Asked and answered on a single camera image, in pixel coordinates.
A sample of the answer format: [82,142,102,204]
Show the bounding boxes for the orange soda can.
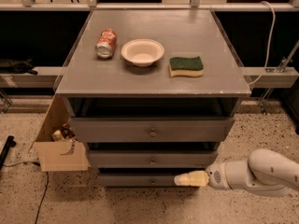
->
[95,29,118,59]

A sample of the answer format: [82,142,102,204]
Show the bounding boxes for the grey bottom drawer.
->
[99,174,188,187]

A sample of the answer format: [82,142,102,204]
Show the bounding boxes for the black object on rail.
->
[0,59,38,75]

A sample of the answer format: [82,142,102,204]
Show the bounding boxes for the grey middle drawer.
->
[88,150,218,168]

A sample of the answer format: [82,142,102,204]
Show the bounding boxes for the white cable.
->
[248,0,278,87]

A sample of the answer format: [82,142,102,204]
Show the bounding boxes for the grey drawer cabinet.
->
[56,9,250,177]

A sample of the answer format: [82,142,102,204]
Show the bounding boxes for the grey drawer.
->
[88,150,218,168]
[69,118,235,143]
[99,174,188,187]

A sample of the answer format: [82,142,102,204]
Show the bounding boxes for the green yellow sponge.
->
[169,56,204,77]

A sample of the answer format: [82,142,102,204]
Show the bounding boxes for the metal frame rail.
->
[0,0,298,11]

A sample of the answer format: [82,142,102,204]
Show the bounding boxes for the grey top drawer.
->
[69,118,235,143]

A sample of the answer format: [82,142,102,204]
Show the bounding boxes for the snack packets in box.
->
[51,123,76,142]

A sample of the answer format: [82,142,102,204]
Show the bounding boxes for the black pole on floor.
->
[0,135,16,171]

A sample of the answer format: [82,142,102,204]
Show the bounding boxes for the cardboard box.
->
[34,96,89,172]

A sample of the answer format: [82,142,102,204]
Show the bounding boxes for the white paper bowl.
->
[121,39,164,67]

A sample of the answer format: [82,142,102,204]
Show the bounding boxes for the black floor cable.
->
[2,161,50,224]

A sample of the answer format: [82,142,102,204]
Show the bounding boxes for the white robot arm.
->
[174,148,299,197]

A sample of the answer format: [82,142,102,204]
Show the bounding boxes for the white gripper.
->
[174,162,231,190]

